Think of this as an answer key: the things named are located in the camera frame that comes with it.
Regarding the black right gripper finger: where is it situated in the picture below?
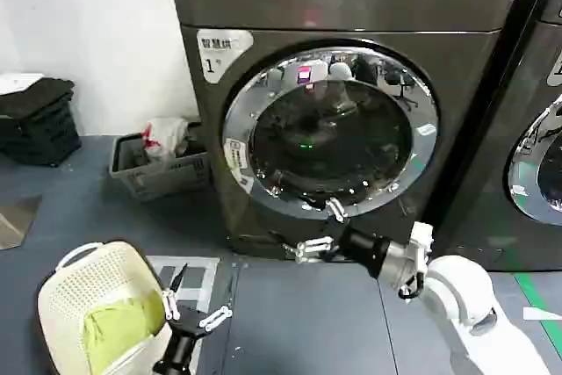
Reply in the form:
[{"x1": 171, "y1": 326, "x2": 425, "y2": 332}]
[
  {"x1": 282, "y1": 235, "x2": 343, "y2": 264},
  {"x1": 302, "y1": 197, "x2": 350, "y2": 228}
]

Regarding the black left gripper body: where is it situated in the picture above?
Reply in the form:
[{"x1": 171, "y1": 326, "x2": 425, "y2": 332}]
[{"x1": 153, "y1": 304, "x2": 208, "y2": 375}]

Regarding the grey dryer with number sticker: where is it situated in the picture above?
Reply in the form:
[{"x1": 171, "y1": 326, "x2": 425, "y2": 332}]
[{"x1": 165, "y1": 0, "x2": 531, "y2": 263}]

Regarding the white paper sheet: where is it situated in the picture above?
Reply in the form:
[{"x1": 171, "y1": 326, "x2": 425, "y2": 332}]
[{"x1": 0, "y1": 71, "x2": 54, "y2": 96}]

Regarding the grey plastic crate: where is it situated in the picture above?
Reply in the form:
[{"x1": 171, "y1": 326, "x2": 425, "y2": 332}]
[{"x1": 109, "y1": 126, "x2": 213, "y2": 203}]

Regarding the round glass dryer door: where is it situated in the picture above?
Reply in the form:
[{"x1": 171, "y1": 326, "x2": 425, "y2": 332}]
[{"x1": 220, "y1": 44, "x2": 440, "y2": 220}]

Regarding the stack of black trays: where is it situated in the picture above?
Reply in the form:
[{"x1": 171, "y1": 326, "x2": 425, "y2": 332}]
[{"x1": 0, "y1": 77, "x2": 83, "y2": 169}]

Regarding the dark cloth in crate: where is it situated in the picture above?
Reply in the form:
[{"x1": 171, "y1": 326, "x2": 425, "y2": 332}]
[{"x1": 183, "y1": 121, "x2": 205, "y2": 157}]

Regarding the grey metal floor sheet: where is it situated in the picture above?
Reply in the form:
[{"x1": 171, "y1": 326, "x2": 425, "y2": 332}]
[{"x1": 0, "y1": 194, "x2": 43, "y2": 251}]

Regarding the white plastic bag red print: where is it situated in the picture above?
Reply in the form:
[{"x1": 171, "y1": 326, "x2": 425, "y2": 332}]
[{"x1": 140, "y1": 116, "x2": 191, "y2": 166}]

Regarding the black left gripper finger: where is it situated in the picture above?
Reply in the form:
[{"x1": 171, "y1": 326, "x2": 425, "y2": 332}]
[
  {"x1": 198, "y1": 277, "x2": 235, "y2": 333},
  {"x1": 162, "y1": 262, "x2": 190, "y2": 321}
]

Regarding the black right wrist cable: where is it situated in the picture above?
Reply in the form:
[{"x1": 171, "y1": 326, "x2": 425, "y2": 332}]
[{"x1": 396, "y1": 271, "x2": 426, "y2": 300}]

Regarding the yellow-green cloth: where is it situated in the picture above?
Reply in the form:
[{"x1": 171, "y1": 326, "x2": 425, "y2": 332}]
[{"x1": 83, "y1": 290, "x2": 166, "y2": 374}]

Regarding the chrome-rimmed round dryer door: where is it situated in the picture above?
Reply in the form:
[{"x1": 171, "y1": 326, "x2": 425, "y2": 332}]
[{"x1": 508, "y1": 94, "x2": 562, "y2": 227}]

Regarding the cream perforated laundry basket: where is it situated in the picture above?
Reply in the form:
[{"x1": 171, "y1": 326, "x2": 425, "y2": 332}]
[{"x1": 36, "y1": 240, "x2": 177, "y2": 375}]

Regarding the grey dryer without number sticker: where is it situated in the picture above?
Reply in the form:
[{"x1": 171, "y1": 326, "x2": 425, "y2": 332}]
[{"x1": 432, "y1": 0, "x2": 562, "y2": 271}]

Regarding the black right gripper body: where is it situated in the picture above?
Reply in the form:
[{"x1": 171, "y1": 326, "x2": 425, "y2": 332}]
[{"x1": 338, "y1": 225, "x2": 393, "y2": 280}]

